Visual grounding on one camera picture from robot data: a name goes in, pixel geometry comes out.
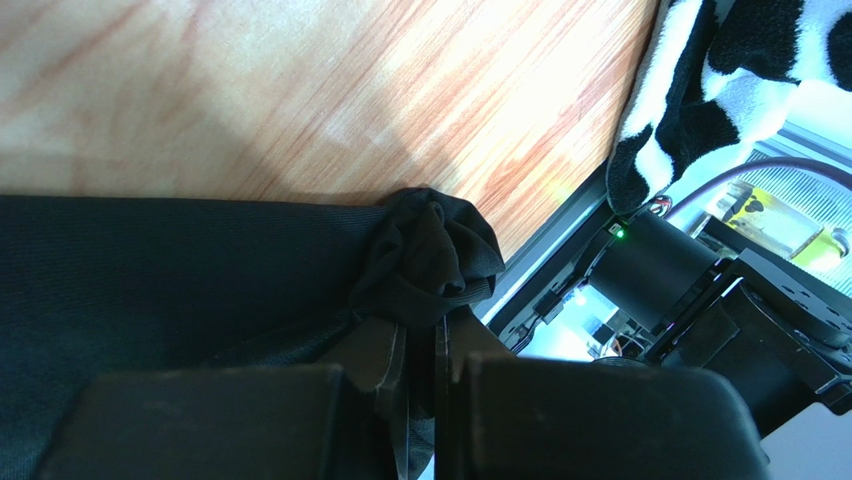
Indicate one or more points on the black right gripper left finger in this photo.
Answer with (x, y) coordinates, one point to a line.
(373, 357)

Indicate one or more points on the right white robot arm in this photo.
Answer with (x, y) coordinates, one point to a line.
(741, 347)

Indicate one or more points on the black printed t-shirt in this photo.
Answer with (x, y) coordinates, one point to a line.
(96, 285)

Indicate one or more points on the zebra print blanket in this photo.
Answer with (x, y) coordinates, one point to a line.
(720, 76)

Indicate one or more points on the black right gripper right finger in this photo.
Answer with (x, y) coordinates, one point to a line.
(458, 336)

